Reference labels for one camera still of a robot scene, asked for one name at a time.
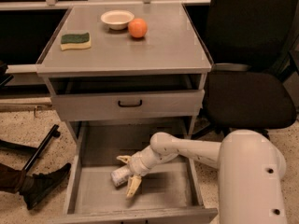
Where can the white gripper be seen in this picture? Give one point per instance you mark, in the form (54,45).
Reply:
(138,164)

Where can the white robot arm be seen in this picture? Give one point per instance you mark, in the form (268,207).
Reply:
(249,166)

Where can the open grey bottom drawer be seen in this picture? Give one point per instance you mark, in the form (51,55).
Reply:
(169,194)

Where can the closed grey upper drawer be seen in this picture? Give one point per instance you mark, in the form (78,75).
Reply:
(104,106)

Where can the grey drawer cabinet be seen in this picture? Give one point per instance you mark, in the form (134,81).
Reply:
(170,57)

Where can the black shoe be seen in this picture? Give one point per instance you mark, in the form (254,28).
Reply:
(36,187)

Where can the brown trouser leg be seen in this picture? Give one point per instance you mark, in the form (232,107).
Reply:
(11,180)

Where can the green yellow sponge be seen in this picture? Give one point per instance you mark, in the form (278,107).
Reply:
(75,41)

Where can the orange fruit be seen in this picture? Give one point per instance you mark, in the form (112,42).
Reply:
(137,28)

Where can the white bowl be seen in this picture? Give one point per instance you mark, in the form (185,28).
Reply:
(117,19)

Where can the black office chair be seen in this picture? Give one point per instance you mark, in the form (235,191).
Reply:
(246,43)

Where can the black drawer handle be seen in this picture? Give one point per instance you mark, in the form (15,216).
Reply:
(130,104)

